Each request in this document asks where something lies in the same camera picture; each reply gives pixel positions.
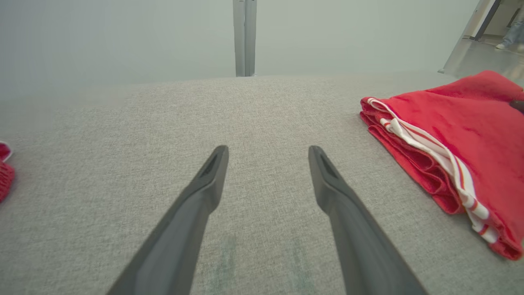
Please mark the red white basketball jersey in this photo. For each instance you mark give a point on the red white basketball jersey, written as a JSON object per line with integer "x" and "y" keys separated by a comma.
{"x": 470, "y": 135}

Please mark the white door frame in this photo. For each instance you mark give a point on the white door frame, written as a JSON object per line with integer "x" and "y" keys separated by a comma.
{"x": 483, "y": 18}

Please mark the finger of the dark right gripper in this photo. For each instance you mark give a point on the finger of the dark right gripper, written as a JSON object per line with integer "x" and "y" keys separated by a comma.
{"x": 519, "y": 105}

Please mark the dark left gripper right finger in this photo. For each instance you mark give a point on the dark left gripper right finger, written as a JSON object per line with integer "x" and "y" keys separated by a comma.
{"x": 356, "y": 237}

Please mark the red shorts with white band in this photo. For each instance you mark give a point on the red shorts with white band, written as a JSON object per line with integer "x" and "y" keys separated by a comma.
{"x": 5, "y": 176}

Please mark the person in jeans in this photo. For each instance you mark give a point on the person in jeans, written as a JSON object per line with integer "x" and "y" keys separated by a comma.
{"x": 513, "y": 32}

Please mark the grey partition post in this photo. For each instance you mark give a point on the grey partition post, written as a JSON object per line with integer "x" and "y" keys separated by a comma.
{"x": 245, "y": 37}

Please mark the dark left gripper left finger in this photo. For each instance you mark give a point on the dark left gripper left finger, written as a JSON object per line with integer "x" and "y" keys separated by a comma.
{"x": 184, "y": 229}

